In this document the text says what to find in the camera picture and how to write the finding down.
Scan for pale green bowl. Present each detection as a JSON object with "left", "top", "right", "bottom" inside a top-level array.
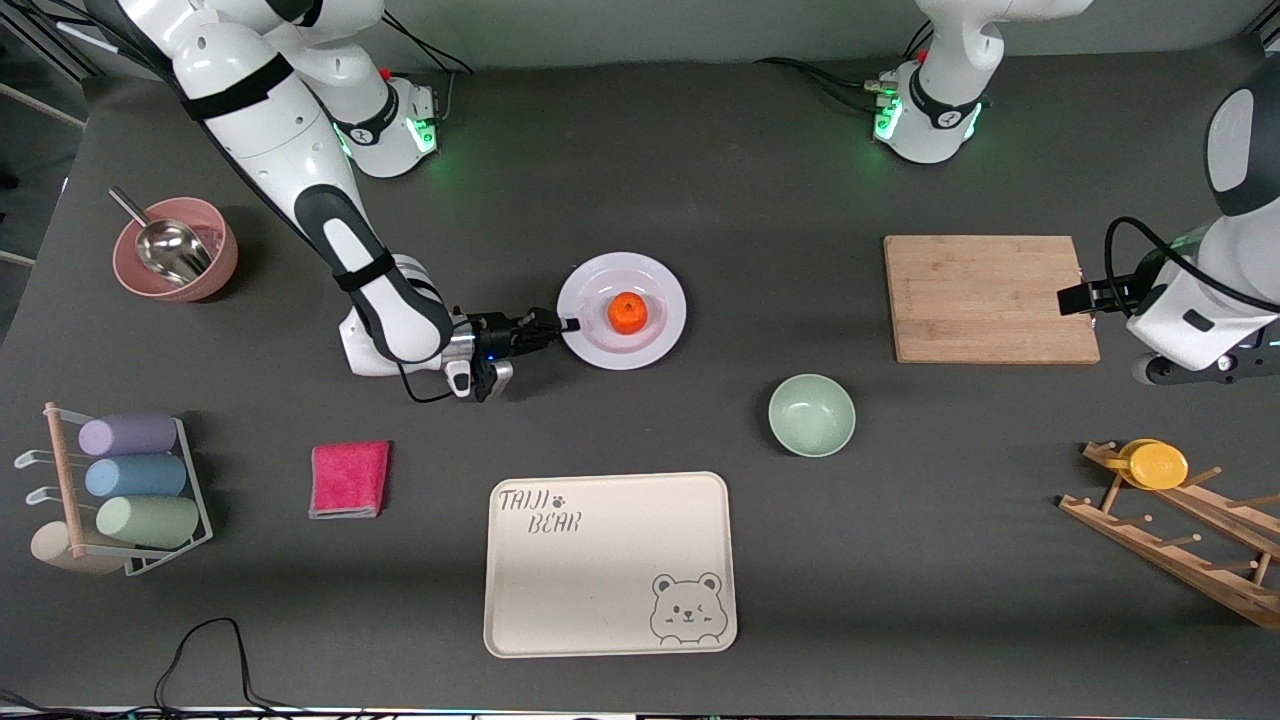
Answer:
[{"left": 768, "top": 373, "right": 857, "bottom": 459}]

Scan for white ridged plate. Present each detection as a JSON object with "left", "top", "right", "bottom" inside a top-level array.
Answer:
[{"left": 556, "top": 252, "right": 688, "bottom": 372}]

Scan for black arm base cables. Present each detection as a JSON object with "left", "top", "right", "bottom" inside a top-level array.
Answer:
[
  {"left": 755, "top": 20, "right": 936, "bottom": 113},
  {"left": 380, "top": 15, "right": 473, "bottom": 126}
]

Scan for pink folded cloth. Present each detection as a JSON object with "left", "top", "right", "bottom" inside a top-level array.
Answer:
[{"left": 308, "top": 440, "right": 391, "bottom": 520}]

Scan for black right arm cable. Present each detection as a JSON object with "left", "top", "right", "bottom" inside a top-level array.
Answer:
[{"left": 398, "top": 362, "right": 451, "bottom": 405}]

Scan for white wire cup rack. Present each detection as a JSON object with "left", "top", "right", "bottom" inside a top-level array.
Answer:
[{"left": 15, "top": 402, "right": 214, "bottom": 578}]

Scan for black table edge cable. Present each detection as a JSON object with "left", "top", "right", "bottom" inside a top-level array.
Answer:
[{"left": 0, "top": 618, "right": 301, "bottom": 717}]

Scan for metal scoop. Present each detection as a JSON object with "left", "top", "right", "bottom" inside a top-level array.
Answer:
[{"left": 108, "top": 187, "right": 213, "bottom": 287}]

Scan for beige cup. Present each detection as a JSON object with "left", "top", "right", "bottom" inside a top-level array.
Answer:
[{"left": 30, "top": 522, "right": 126, "bottom": 576}]

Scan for black left arm base cables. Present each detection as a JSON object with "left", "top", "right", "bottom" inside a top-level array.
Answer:
[{"left": 755, "top": 20, "right": 936, "bottom": 113}]

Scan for cream bear print tray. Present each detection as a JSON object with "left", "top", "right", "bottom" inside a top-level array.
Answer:
[{"left": 483, "top": 471, "right": 739, "bottom": 659}]

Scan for wooden cutting board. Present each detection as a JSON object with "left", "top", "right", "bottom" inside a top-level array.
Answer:
[{"left": 883, "top": 235, "right": 1102, "bottom": 365}]

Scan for black right arm base cables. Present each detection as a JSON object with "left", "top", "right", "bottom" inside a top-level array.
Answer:
[{"left": 380, "top": 15, "right": 473, "bottom": 126}]

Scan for purple cup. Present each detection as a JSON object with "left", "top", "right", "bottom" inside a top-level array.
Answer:
[{"left": 78, "top": 413, "right": 179, "bottom": 458}]

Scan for pink bowl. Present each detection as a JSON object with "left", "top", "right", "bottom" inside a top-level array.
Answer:
[{"left": 112, "top": 197, "right": 239, "bottom": 303}]

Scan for orange fruit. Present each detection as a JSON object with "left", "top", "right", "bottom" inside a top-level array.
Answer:
[{"left": 607, "top": 291, "right": 650, "bottom": 335}]

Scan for wooden peg mug rack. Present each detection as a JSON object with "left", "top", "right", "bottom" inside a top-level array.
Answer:
[{"left": 1058, "top": 440, "right": 1280, "bottom": 631}]

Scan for yellow mug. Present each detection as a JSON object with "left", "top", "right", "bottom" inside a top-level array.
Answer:
[{"left": 1106, "top": 438, "right": 1190, "bottom": 491}]

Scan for blue cup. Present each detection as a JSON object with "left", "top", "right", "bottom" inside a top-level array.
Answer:
[{"left": 85, "top": 455, "right": 188, "bottom": 499}]

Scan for green cup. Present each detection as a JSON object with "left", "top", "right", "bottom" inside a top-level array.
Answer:
[{"left": 96, "top": 495, "right": 201, "bottom": 549}]

